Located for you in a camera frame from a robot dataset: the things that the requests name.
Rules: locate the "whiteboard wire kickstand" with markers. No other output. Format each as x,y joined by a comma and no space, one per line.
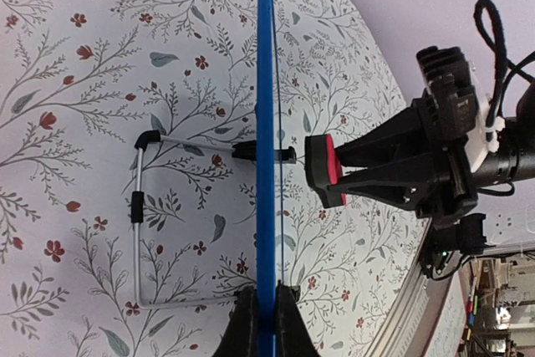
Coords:
245,150

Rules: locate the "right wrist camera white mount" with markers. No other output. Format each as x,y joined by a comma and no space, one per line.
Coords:
458,108

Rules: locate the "red whiteboard eraser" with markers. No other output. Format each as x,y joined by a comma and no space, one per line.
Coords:
323,169

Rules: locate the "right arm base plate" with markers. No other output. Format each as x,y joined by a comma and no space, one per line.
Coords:
446,250

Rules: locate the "black whiteboard stand foot right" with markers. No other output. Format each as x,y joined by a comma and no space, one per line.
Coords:
286,156

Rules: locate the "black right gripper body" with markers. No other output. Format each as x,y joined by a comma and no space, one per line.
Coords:
489,161

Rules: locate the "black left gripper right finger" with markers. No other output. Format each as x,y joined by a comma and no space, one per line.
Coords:
292,338

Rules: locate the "floral patterned table mat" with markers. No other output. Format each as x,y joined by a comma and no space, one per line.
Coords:
81,79

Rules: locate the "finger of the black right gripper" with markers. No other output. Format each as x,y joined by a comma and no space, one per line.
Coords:
401,138
397,185

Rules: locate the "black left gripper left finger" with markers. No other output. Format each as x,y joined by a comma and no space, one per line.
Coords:
240,337

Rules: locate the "blue-framed whiteboard with writing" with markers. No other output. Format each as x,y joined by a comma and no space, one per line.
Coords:
265,153

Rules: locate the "aluminium front rail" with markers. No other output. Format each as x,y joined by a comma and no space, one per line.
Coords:
411,322

